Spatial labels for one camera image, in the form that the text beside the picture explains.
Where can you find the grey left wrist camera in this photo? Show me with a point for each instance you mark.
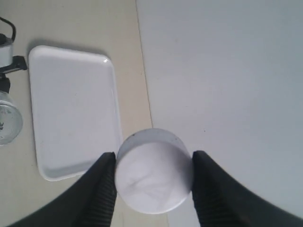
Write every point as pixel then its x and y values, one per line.
pixel 6 51

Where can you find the white bottle cap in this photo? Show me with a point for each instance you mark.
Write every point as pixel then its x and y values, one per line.
pixel 154 171

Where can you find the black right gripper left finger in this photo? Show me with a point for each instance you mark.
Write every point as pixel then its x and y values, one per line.
pixel 89 202

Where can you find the clear plastic drink bottle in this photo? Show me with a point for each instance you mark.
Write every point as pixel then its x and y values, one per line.
pixel 11 121

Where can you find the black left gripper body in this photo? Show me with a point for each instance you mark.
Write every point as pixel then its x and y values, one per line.
pixel 18 63

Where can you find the white rectangular tray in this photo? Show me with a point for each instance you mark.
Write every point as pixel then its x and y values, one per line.
pixel 75 110

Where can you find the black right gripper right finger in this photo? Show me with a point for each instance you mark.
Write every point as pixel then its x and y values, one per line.
pixel 221 201

